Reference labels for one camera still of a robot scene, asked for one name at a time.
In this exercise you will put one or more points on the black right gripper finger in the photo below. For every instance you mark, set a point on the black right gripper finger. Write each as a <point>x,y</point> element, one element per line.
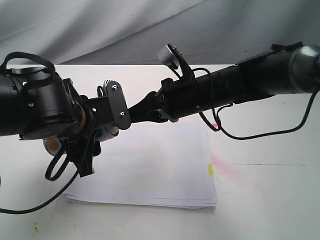
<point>138,116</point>
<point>151,102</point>

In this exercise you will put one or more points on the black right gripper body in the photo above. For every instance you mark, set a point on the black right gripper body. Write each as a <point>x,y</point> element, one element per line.
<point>177,99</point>

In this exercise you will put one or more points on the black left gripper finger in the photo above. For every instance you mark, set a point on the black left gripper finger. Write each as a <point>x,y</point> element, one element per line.
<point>72,95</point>
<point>81,154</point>

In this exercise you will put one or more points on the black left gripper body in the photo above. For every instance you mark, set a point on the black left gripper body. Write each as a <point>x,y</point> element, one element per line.
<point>100,111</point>

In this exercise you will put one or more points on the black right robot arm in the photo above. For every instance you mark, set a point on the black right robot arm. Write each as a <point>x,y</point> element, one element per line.
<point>292,69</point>

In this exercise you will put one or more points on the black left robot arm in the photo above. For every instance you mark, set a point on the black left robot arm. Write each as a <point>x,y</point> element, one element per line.
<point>37,104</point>

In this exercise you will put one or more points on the white paper stack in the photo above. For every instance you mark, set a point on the white paper stack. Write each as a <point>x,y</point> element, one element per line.
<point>151,165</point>

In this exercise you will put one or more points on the grey backdrop cloth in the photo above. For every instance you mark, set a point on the grey backdrop cloth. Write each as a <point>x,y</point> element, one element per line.
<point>131,32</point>

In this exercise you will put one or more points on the yellow sticky tab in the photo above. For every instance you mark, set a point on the yellow sticky tab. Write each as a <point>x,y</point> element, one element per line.
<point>210,169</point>

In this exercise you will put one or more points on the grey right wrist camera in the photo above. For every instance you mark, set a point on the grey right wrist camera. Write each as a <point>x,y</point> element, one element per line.
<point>167,57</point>

